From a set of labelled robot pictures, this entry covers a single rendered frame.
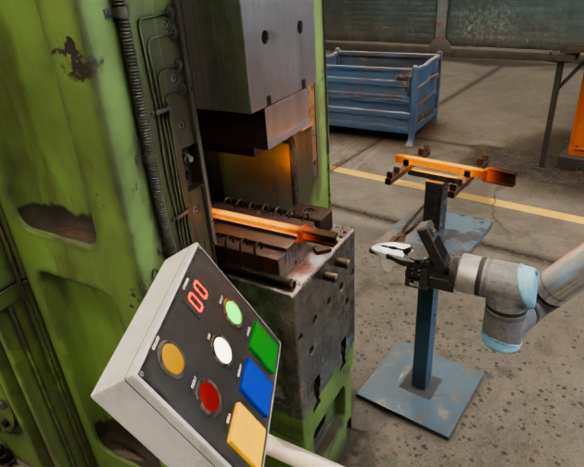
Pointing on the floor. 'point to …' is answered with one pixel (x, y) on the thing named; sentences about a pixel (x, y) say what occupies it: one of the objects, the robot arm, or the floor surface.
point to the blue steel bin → (384, 90)
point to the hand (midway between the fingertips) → (376, 246)
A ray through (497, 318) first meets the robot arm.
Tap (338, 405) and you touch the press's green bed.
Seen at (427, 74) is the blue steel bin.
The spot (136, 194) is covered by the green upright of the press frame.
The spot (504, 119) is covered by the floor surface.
